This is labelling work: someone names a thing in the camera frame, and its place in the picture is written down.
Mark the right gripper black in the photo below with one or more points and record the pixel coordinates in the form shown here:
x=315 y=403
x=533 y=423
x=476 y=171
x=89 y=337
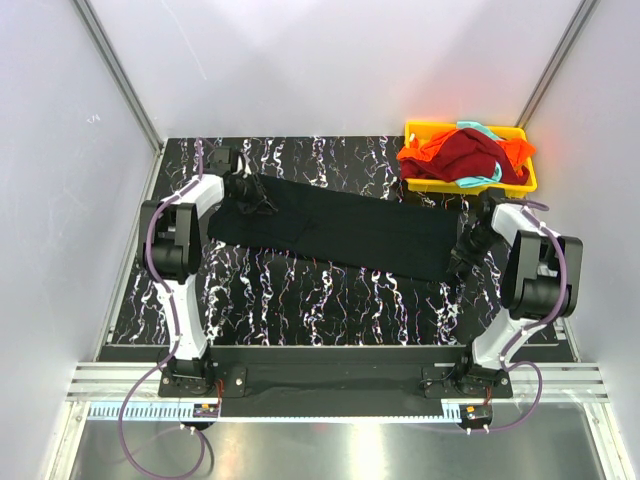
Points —
x=462 y=259

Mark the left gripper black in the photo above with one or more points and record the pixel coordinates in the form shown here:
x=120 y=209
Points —
x=259 y=203

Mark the black t shirt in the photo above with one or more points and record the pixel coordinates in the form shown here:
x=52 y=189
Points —
x=349 y=229

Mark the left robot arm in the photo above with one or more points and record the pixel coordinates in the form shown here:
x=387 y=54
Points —
x=169 y=249

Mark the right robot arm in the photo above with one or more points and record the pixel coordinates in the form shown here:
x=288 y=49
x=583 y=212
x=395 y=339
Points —
x=539 y=284

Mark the teal t shirt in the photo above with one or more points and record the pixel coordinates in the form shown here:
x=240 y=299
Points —
x=477 y=181

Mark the dark red t shirt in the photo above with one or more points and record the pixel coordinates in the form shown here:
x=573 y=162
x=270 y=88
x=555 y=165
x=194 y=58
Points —
x=465 y=155

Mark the orange t shirt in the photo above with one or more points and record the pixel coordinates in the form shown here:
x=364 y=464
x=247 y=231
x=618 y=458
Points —
x=517 y=150

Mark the yellow plastic bin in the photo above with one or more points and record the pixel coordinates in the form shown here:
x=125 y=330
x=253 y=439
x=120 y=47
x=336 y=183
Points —
x=435 y=155

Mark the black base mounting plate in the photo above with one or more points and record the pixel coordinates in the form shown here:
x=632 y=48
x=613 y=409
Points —
x=341 y=401

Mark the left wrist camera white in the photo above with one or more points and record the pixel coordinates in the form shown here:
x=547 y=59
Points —
x=242 y=168

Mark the white slotted cable duct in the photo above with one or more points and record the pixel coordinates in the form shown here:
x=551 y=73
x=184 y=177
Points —
x=186 y=412

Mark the aluminium frame post left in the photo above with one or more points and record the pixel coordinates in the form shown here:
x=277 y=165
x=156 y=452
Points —
x=108 y=55

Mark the aluminium frame post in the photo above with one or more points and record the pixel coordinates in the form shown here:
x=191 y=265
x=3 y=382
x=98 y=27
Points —
x=108 y=55
x=570 y=36

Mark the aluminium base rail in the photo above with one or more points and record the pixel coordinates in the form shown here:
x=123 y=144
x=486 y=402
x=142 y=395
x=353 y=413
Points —
x=556 y=382

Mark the aluminium frame post right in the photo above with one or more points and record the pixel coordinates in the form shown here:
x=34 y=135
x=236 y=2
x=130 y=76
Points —
x=570 y=36

